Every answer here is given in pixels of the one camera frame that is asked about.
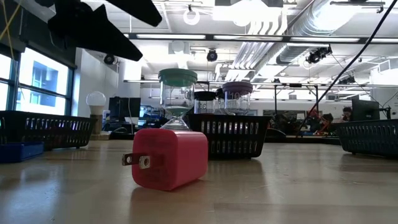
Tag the pink USB wall charger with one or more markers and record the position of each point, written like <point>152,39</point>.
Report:
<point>177,161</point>

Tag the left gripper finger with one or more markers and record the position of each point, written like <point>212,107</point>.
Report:
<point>93,34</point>
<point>140,9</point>

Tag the red sand hourglass black caps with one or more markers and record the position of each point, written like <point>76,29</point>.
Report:
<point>205,96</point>

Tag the white light bulb on base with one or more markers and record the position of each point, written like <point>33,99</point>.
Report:
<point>96,99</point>

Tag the black ceiling spotlight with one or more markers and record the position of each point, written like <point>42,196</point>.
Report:
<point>109,59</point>
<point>318,54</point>

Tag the person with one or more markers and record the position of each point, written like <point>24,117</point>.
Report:
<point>347,113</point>

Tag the purple sand hourglass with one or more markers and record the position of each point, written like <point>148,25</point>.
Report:
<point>237,88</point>

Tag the black computer monitor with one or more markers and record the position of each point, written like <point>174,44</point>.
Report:
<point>124,107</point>
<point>365,110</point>

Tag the blue digital timer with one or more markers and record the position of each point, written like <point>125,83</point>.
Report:
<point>18,152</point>

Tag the teal sand hourglass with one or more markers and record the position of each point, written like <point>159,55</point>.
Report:
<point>177,77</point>

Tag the black overhead frame bar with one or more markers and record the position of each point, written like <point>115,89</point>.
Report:
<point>209,37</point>

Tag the black slotted plastic basket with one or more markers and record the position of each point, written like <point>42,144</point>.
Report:
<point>46,127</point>
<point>370,137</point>
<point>236,137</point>

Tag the black metal rack frame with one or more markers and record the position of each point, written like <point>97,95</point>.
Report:
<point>275,99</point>

